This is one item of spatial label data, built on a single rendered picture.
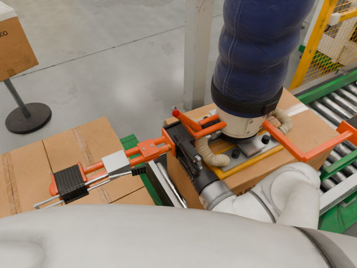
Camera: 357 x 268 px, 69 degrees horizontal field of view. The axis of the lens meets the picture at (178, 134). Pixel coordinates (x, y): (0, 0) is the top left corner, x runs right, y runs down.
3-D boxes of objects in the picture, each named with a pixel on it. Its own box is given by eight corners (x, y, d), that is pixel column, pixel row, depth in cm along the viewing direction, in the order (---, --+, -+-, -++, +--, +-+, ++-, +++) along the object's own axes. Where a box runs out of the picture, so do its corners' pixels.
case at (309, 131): (257, 134, 157) (275, 80, 127) (306, 187, 133) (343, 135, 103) (167, 172, 139) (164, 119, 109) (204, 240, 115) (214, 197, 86)
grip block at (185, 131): (182, 129, 92) (182, 117, 87) (196, 148, 86) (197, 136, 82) (161, 138, 89) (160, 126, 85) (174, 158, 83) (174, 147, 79)
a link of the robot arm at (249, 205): (210, 222, 74) (247, 195, 75) (245, 274, 65) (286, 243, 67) (203, 211, 65) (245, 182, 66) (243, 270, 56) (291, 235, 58)
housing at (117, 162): (124, 157, 84) (122, 148, 80) (132, 172, 80) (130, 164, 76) (103, 165, 81) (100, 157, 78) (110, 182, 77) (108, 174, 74)
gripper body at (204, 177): (200, 187, 69) (183, 162, 74) (198, 201, 75) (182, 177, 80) (223, 175, 71) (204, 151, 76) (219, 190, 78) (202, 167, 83)
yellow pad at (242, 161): (273, 128, 106) (277, 119, 102) (291, 144, 100) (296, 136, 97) (203, 161, 95) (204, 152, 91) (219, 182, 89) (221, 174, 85)
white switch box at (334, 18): (333, 22, 159) (337, 11, 155) (337, 24, 158) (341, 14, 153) (326, 24, 157) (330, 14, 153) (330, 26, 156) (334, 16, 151)
